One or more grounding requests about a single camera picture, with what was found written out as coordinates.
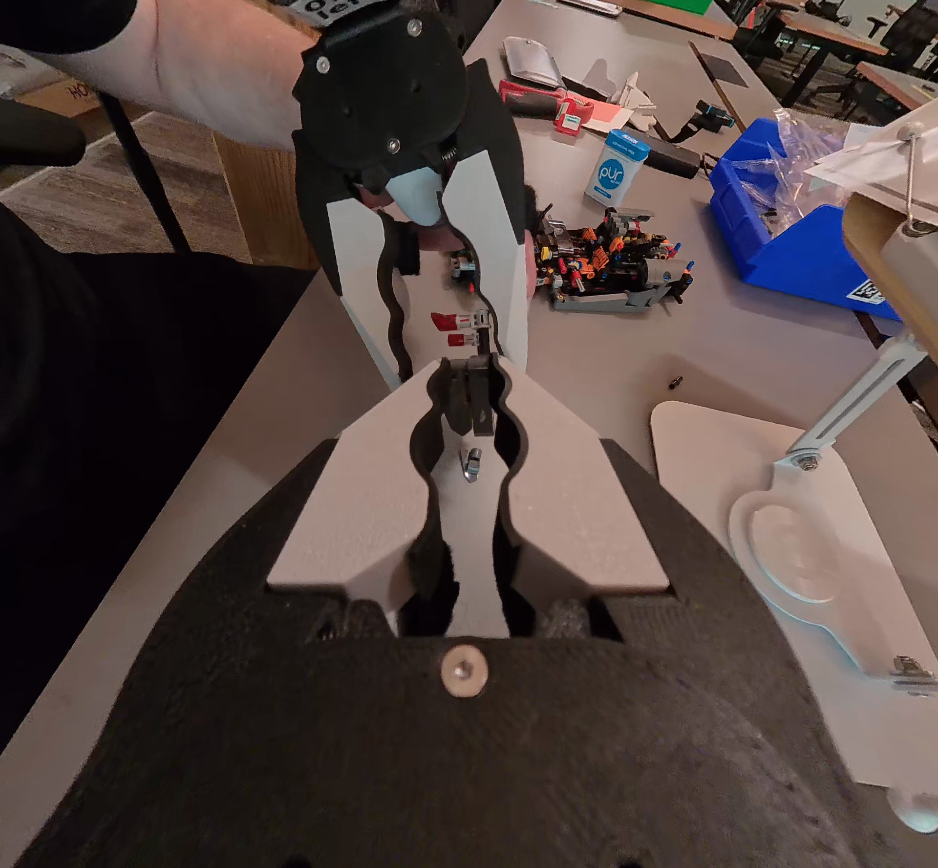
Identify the grey flat pouch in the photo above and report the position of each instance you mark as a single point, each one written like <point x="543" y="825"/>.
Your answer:
<point x="531" y="61"/>

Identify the white flat device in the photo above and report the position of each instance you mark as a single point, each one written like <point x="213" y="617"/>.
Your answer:
<point x="590" y="4"/>

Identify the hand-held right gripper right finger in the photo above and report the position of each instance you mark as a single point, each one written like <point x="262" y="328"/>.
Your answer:
<point x="579" y="516"/>

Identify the dark grey lego piece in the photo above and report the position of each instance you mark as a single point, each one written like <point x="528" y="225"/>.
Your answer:
<point x="476" y="399"/>

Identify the person's left hand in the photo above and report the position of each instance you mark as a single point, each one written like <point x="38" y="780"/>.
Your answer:
<point x="437" y="239"/>

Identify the black office chair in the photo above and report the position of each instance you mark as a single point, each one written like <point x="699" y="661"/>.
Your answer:
<point x="36" y="131"/>

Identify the grey and red lego assembly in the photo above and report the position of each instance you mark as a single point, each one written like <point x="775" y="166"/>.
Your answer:
<point x="458" y="322"/>

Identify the black flat pad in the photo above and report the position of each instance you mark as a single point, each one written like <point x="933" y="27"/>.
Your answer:
<point x="722" y="70"/>

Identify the lego car model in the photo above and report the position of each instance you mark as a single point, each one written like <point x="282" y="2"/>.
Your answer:
<point x="615" y="267"/>

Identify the pink paper card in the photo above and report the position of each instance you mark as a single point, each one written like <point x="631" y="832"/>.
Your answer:
<point x="601" y="113"/>

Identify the white gum canister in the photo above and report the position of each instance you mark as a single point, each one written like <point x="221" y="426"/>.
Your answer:
<point x="612" y="171"/>

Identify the small red packet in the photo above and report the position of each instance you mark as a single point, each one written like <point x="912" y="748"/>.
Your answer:
<point x="571" y="116"/>

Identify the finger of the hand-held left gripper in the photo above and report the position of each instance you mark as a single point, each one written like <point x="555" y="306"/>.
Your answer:
<point x="359" y="259"/>
<point x="498" y="237"/>

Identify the person's left forearm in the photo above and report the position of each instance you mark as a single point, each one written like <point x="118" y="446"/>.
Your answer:
<point x="205" y="61"/>

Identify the light grey lego connector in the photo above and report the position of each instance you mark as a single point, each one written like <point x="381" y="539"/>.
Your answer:
<point x="470" y="463"/>

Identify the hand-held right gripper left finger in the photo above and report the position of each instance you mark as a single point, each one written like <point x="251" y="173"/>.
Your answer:
<point x="352" y="509"/>

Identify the wooden pillar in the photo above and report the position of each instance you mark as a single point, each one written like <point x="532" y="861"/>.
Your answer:
<point x="264" y="201"/>

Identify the black and blue device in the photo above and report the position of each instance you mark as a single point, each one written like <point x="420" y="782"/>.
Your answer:
<point x="711" y="119"/>

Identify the white book stand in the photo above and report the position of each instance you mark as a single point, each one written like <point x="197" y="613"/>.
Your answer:
<point x="806" y="553"/>

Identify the red and black tool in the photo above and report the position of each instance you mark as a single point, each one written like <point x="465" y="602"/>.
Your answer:
<point x="531" y="102"/>

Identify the blue plastic bin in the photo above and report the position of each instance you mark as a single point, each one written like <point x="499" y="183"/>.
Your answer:
<point x="799" y="259"/>

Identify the clear plastic bags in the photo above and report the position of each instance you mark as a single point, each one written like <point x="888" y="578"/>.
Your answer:
<point x="799" y="164"/>

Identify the lego instruction booklet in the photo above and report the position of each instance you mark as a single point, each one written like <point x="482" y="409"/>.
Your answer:
<point x="872" y="149"/>

